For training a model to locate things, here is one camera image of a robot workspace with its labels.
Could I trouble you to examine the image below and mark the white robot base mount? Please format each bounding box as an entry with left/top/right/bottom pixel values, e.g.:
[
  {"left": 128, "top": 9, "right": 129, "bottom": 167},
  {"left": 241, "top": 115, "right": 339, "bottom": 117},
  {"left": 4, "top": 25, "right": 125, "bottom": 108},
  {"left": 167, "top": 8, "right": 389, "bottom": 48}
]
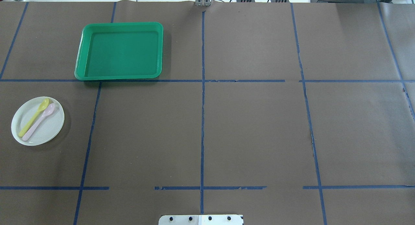
[{"left": 158, "top": 214, "right": 244, "bottom": 225}]

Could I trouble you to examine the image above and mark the green plastic tray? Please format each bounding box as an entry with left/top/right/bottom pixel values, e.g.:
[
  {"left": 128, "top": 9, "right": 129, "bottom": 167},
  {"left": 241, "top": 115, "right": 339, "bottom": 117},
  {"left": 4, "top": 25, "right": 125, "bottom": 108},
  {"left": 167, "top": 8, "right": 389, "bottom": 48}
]
[{"left": 74, "top": 22, "right": 164, "bottom": 81}]

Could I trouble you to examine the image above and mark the white round plate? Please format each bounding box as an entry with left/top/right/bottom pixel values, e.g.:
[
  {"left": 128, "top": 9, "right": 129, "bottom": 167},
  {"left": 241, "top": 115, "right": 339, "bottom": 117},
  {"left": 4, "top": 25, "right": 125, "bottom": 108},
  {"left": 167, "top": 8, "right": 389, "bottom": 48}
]
[{"left": 10, "top": 96, "right": 65, "bottom": 146}]

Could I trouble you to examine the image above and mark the pink plastic spoon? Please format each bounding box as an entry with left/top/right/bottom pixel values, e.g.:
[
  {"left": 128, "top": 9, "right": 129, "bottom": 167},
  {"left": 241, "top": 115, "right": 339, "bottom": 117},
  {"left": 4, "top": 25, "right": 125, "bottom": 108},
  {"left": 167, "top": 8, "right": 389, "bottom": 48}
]
[{"left": 22, "top": 103, "right": 56, "bottom": 141}]

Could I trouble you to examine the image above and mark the yellow plastic spoon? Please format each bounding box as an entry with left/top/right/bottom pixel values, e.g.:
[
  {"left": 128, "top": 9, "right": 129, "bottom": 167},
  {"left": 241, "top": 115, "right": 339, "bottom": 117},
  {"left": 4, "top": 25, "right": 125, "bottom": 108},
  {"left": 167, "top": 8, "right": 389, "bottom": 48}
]
[{"left": 18, "top": 98, "right": 49, "bottom": 137}]

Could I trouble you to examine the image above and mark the brown paper table cover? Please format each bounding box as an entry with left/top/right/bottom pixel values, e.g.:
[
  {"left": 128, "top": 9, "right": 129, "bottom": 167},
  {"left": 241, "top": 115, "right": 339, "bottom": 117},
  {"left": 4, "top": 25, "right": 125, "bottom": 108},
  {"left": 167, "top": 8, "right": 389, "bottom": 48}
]
[{"left": 1, "top": 0, "right": 414, "bottom": 225}]

